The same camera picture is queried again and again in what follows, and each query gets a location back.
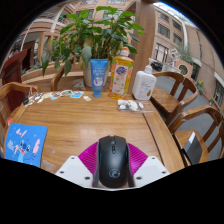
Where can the pale yellow sticker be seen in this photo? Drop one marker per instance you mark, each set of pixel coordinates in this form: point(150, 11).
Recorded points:
point(45, 96)

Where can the white pump bottle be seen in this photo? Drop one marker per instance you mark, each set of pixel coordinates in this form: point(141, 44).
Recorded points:
point(144, 85)

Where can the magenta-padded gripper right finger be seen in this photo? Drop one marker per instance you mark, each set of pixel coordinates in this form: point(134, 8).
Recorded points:
point(150, 168)

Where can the wooden armchair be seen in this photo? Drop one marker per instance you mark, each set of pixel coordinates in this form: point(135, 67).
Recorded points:
point(13, 88)
point(56, 78)
point(166, 100)
point(186, 115)

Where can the small black round object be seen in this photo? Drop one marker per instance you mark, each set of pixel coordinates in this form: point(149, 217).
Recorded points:
point(26, 101)

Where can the clear plastic packet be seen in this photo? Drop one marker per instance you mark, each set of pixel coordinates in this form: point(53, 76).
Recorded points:
point(130, 105)

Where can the small white sticker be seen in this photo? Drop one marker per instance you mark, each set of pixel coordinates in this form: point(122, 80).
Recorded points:
point(87, 98)

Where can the blue cartoon mouse pad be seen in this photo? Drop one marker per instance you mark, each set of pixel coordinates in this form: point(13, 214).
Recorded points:
point(25, 143)

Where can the white outdoor statue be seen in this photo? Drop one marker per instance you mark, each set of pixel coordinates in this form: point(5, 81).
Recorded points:
point(175, 55)

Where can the black notebook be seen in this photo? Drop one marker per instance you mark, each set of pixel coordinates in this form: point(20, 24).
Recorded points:
point(192, 148)

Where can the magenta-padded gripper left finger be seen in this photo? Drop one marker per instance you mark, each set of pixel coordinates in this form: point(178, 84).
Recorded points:
point(75, 168)

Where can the blue squeeze tube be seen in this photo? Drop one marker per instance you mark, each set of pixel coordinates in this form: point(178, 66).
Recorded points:
point(99, 76)

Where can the blue sticker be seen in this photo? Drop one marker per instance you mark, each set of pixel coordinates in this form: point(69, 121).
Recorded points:
point(77, 94)

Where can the yellow dish soap bottle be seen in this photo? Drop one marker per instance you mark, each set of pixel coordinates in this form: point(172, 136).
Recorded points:
point(120, 76)

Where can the black computer mouse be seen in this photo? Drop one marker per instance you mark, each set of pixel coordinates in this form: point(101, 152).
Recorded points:
point(113, 160)

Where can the green plant in white pot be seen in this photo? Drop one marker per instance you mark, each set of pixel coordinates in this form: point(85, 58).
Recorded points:
point(93, 33)

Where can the pink sticker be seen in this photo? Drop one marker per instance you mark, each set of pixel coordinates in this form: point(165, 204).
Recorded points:
point(56, 96)

